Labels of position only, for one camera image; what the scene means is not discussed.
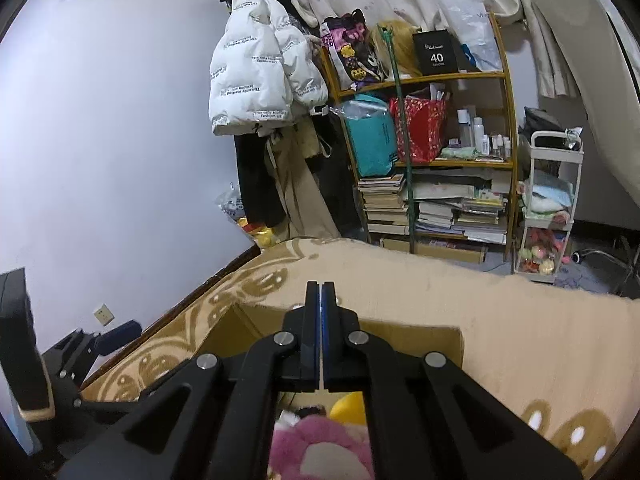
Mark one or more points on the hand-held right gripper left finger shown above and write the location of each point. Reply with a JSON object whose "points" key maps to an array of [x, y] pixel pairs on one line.
{"points": [[310, 340]]}

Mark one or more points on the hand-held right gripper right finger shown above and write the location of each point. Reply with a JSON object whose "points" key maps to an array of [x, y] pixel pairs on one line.
{"points": [[331, 340]]}

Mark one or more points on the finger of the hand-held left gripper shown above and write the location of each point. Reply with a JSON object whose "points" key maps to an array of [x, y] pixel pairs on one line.
{"points": [[120, 335], [100, 407]]}

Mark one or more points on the yellow bear plush toy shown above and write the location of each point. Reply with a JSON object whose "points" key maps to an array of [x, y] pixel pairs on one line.
{"points": [[350, 405]]}

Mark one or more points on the printed cardboard box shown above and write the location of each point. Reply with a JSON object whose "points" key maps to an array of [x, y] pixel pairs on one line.
{"points": [[410, 342]]}

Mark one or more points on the pink plush toy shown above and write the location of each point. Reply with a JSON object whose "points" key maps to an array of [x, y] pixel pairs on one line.
{"points": [[320, 442]]}

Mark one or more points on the beige patterned blanket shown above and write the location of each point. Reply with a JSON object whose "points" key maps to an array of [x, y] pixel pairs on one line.
{"points": [[450, 290]]}

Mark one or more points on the flat cardboard box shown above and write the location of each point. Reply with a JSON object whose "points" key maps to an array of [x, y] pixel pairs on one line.
{"points": [[440, 250]]}

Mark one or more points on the beige trench coat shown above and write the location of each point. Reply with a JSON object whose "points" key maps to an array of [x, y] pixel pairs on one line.
{"points": [[300, 195]]}

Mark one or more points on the clear plastic bag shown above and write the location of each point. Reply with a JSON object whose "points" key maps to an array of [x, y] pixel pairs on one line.
{"points": [[240, 210]]}

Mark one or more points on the pile of books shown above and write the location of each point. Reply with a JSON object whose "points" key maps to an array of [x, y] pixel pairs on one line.
{"points": [[385, 200]]}

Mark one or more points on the dark hanging clothing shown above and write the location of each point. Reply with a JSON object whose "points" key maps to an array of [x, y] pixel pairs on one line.
{"points": [[340, 185]]}

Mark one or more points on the black coat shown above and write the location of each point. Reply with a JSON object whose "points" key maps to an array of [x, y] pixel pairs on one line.
{"points": [[257, 185]]}

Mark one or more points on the green pole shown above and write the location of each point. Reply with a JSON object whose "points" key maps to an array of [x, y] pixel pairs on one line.
{"points": [[407, 160]]}

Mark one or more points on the teal bag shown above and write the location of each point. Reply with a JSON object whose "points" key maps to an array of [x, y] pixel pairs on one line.
{"points": [[370, 140]]}

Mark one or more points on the pile of colourful toys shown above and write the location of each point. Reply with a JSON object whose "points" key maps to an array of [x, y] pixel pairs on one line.
{"points": [[540, 252]]}

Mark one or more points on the red patterned bag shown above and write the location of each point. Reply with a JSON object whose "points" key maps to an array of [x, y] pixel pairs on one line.
{"points": [[422, 127]]}

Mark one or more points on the row of cosmetic bottles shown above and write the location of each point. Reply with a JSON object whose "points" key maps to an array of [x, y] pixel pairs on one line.
{"points": [[477, 135]]}

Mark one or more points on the light blue cloth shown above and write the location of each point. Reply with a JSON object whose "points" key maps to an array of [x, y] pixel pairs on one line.
{"points": [[547, 197]]}

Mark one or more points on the white puffer jacket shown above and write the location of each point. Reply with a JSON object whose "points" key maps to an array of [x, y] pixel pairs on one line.
{"points": [[250, 60]]}

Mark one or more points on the wooden shelf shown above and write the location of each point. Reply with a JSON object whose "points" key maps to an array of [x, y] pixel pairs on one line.
{"points": [[450, 78]]}

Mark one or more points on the patterned tote bag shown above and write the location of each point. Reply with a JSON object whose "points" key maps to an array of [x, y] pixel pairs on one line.
{"points": [[350, 50]]}

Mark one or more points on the white trolley cart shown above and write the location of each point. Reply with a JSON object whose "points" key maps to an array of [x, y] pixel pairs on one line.
{"points": [[577, 185]]}

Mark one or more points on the black bag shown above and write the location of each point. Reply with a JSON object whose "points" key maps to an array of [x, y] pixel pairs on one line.
{"points": [[540, 122]]}

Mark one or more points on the blonde wig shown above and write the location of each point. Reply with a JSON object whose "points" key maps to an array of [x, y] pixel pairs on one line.
{"points": [[405, 47]]}

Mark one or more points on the black box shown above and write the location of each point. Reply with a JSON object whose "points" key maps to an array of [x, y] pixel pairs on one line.
{"points": [[435, 55]]}

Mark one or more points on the white plastic bag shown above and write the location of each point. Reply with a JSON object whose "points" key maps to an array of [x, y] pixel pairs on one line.
{"points": [[470, 25]]}

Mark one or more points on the white wall socket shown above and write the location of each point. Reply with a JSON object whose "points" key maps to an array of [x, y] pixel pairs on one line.
{"points": [[103, 315]]}

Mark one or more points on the metal frame legs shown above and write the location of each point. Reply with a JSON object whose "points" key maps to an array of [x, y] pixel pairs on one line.
{"points": [[625, 260]]}

